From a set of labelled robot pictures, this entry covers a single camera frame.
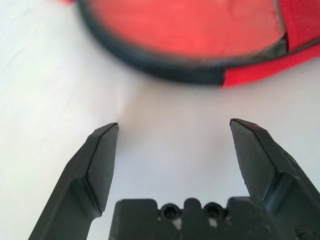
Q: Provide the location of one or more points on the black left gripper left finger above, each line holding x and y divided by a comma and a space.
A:
82, 175

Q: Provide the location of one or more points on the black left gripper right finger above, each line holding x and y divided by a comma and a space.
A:
270, 162

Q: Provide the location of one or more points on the red black paddle case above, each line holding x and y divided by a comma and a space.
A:
250, 75

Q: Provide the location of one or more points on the red ping-pong paddle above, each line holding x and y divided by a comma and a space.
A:
180, 25

